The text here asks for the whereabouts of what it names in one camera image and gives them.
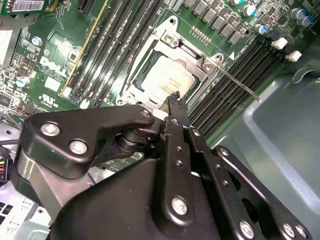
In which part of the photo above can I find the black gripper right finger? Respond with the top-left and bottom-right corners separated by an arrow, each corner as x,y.
179,99 -> 313,240

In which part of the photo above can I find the silver CPU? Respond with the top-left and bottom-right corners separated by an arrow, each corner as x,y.
134,53 -> 198,101

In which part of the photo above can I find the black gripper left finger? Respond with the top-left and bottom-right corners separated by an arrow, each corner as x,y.
11,91 -> 196,230

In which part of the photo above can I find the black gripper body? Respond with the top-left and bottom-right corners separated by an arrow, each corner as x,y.
49,157 -> 237,240

